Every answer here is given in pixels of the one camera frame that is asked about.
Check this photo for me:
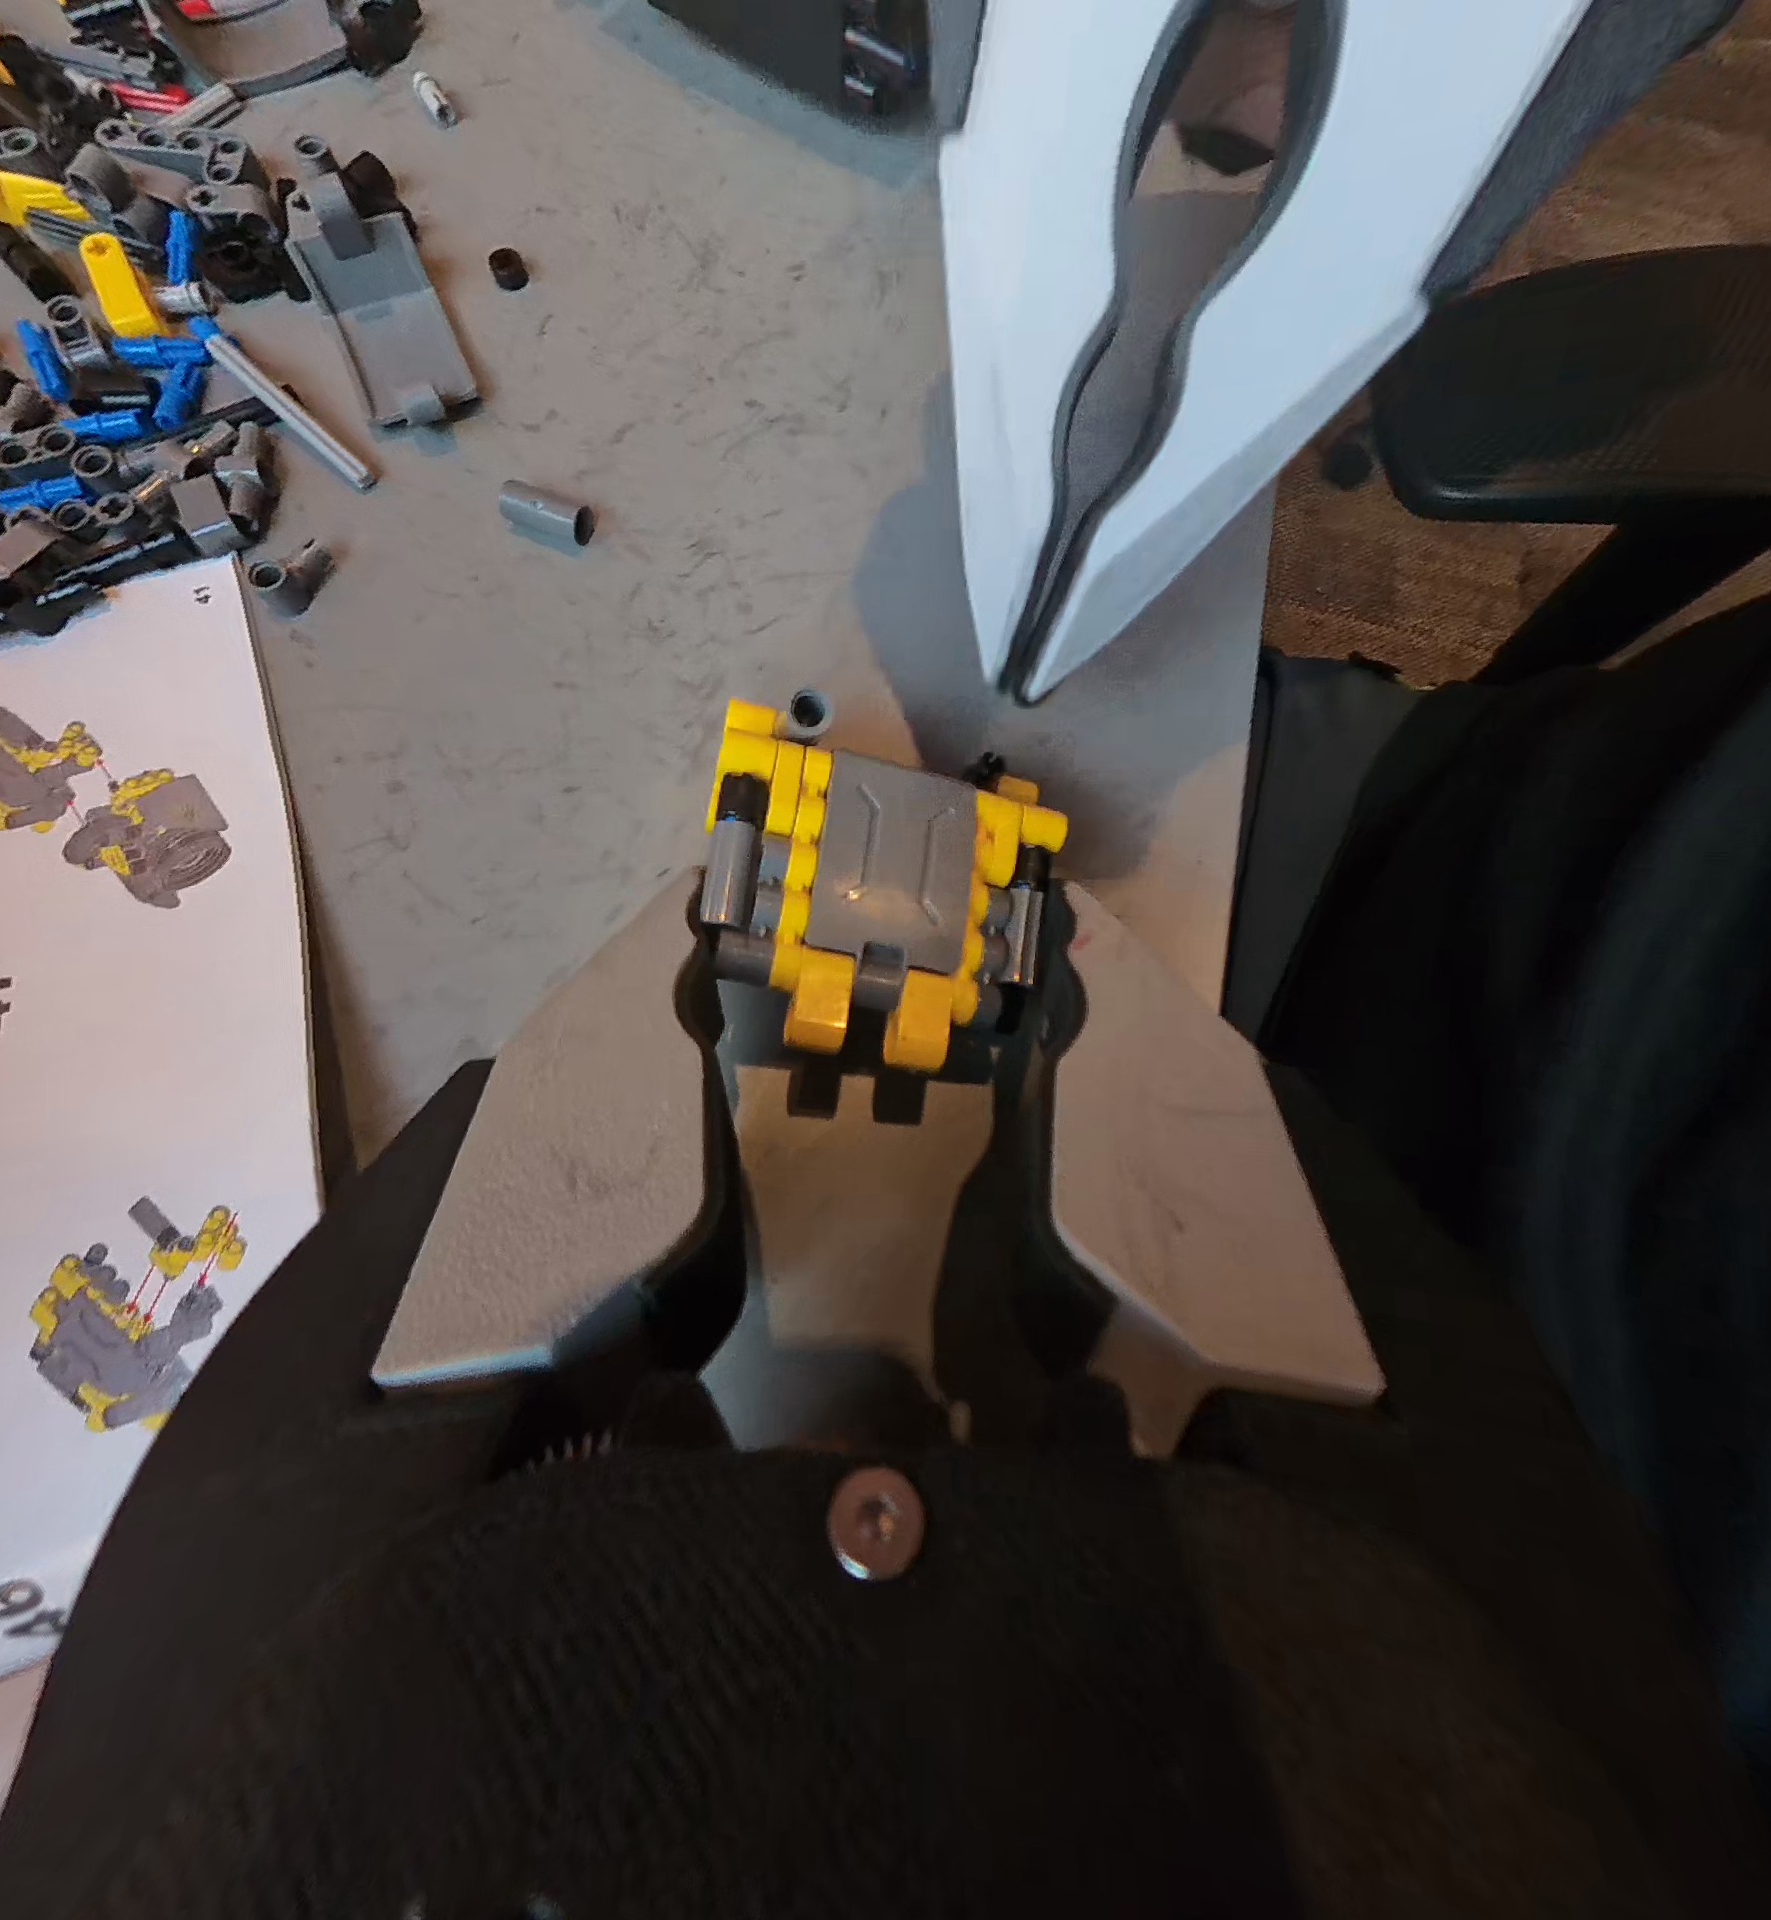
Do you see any pile of building bricks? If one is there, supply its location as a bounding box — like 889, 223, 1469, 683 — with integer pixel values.
0, 0, 421, 640

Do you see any black office chair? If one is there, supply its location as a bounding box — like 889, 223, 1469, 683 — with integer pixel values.
1319, 247, 1771, 685

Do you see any grey curved panel piece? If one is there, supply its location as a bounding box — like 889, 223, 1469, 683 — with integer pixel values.
285, 173, 481, 431

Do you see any yellow black brick vehicle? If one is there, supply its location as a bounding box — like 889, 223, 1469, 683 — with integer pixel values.
645, 0, 977, 131

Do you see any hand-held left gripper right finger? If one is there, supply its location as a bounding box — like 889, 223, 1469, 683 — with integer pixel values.
1039, 883, 1389, 1413

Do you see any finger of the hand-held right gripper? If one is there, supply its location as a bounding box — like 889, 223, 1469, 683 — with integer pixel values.
1023, 0, 1595, 709
939, 0, 1181, 697

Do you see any small yellow grey brick assembly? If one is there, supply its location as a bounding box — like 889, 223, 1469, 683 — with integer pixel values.
699, 687, 1069, 1120

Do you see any small grey tube brick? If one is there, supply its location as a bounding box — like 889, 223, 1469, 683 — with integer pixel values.
499, 480, 597, 550

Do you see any small grey connector brick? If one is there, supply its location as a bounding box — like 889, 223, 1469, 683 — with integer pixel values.
247, 541, 335, 619

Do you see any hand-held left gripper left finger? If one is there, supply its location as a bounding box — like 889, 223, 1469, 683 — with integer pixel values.
369, 872, 749, 1390

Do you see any open instruction booklet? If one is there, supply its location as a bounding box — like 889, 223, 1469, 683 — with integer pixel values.
0, 552, 323, 1712

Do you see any grey desk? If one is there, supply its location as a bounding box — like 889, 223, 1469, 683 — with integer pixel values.
0, 0, 1277, 1862

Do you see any person's dark sweater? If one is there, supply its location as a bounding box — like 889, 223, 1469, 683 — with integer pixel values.
1259, 600, 1771, 1920

